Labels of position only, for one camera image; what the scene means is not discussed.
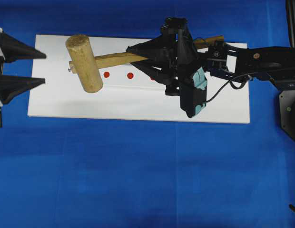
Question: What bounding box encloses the black cable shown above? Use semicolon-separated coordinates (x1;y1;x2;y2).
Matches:
196;37;252;103

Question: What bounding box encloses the wooden mallet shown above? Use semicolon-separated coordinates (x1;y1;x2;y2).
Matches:
65;34;225;94

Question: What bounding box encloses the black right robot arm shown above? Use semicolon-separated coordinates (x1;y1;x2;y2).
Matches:
126;0;295;141

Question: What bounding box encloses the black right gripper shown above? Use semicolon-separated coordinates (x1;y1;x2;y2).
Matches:
126;17;198;96

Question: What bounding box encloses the red dot mark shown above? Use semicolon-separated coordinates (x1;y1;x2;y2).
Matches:
103;72;110;78
127;72;134;79

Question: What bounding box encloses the white board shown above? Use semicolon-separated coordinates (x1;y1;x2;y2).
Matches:
28;35;250;124

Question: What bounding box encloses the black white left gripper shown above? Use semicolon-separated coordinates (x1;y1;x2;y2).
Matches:
0;28;47;111

